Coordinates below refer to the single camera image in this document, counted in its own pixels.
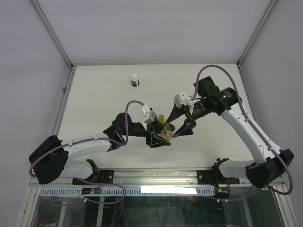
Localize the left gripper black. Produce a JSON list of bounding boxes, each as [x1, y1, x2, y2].
[[121, 115, 172, 147]]

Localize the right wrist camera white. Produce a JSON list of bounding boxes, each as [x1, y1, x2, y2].
[[174, 92, 195, 109]]

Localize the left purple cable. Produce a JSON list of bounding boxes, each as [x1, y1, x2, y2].
[[29, 100, 146, 184]]

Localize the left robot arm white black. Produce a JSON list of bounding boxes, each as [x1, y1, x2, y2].
[[29, 113, 171, 184]]

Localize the clear jar orange pills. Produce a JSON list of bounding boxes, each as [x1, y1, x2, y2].
[[159, 128, 174, 141]]

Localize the aluminium frame post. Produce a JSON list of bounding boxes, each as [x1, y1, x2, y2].
[[236, 0, 279, 68], [29, 0, 74, 69]]

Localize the right aluminium frame post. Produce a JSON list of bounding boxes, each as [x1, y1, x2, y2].
[[236, 0, 279, 68]]

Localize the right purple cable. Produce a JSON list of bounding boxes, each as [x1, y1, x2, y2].
[[192, 64, 294, 203]]

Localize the left aluminium frame post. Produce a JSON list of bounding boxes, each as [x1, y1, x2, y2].
[[29, 0, 74, 69]]

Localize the purple cable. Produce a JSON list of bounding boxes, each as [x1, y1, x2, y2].
[[192, 64, 294, 203], [29, 100, 146, 184]]

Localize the white blue pill bottle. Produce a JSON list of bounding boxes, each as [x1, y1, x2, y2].
[[131, 73, 140, 87]]

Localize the clear jar lid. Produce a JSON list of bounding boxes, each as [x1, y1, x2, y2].
[[165, 123, 176, 133]]

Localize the white slotted cable duct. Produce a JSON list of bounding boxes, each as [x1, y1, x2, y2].
[[40, 186, 215, 197]]

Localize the weekly pill organizer strip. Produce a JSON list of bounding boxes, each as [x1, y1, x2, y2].
[[158, 114, 166, 125]]

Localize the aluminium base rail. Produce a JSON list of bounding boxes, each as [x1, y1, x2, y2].
[[28, 166, 284, 189]]

